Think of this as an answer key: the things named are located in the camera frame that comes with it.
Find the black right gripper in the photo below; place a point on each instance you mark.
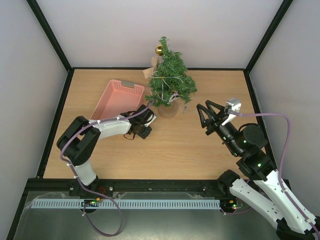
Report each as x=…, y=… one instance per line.
x=215, y=122

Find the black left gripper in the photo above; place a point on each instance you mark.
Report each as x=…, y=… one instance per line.
x=144, y=135

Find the clear plastic battery box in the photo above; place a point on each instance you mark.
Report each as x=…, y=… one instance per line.
x=185, y=108

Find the round wooden tree base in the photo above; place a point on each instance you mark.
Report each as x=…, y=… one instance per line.
x=168, y=112

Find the silver glitter star ornament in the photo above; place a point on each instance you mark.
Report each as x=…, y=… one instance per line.
x=175, y=95

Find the pink perforated plastic basket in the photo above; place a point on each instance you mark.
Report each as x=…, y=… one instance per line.
x=118, y=97

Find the small green christmas tree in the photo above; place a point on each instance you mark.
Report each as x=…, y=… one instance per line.
x=171, y=77

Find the gold bauble ornament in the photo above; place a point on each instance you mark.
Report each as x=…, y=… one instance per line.
x=159, y=50

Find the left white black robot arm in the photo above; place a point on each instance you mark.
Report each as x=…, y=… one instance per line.
x=79, y=140

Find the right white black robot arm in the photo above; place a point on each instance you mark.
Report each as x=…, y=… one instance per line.
x=275, y=202

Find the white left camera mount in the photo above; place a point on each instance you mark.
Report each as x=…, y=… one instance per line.
x=150, y=120

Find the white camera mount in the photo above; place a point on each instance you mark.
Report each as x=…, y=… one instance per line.
x=150, y=120
x=232, y=113

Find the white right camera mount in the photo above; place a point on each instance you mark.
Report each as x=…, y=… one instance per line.
x=232, y=113

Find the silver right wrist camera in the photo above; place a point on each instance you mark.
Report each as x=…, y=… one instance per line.
x=233, y=104

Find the black front frame rail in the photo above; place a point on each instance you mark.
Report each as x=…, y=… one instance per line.
x=110, y=187

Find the light blue slotted cable duct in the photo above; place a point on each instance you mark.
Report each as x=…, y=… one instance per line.
x=128, y=204

